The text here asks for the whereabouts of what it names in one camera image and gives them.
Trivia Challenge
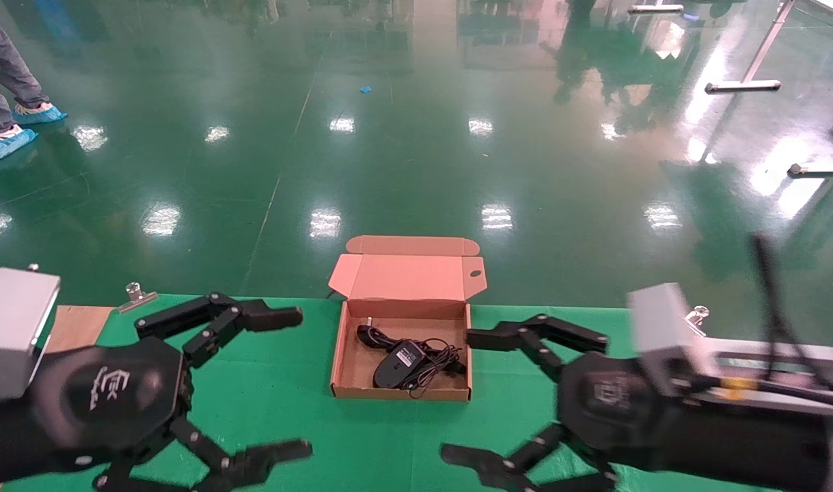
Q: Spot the white table leg with foot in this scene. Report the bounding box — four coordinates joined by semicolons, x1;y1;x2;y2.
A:
705;0;796;94

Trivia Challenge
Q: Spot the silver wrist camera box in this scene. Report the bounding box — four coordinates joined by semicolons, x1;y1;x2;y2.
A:
0;263;61;405
627;282;833;411

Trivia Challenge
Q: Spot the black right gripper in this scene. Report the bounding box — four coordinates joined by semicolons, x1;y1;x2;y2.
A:
440;314;670;492

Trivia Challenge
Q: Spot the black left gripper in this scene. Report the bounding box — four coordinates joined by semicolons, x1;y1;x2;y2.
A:
30;292;314;492

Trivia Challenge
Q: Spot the grey table foot bar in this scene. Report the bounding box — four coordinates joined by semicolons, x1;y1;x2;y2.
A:
788;146;833;178

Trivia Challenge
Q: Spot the open brown cardboard box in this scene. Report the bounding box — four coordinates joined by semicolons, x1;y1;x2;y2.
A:
327;236;487;401

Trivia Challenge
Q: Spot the black wired computer mouse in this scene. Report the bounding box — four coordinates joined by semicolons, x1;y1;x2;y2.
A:
373;340;466;399

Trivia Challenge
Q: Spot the green table cloth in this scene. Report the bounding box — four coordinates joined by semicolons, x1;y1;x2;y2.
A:
0;294;786;492

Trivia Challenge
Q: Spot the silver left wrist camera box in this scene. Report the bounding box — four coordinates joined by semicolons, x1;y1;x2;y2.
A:
0;263;61;405

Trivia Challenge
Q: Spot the black power cable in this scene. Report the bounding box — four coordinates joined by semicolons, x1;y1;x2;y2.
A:
357;323;467;376

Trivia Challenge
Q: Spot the blue shoe cover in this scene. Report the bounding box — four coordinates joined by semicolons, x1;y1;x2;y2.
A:
0;128;39;165
10;102;68;126

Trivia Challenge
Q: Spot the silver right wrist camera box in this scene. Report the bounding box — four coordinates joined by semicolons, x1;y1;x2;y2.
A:
627;282;833;411

